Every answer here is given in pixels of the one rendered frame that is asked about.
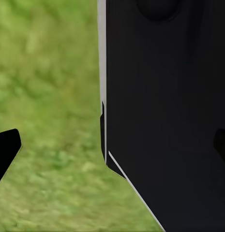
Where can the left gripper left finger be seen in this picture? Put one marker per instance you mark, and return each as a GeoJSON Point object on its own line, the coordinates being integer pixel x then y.
{"type": "Point", "coordinates": [10, 144]}

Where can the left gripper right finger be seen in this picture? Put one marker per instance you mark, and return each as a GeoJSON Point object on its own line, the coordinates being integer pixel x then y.
{"type": "Point", "coordinates": [219, 142]}

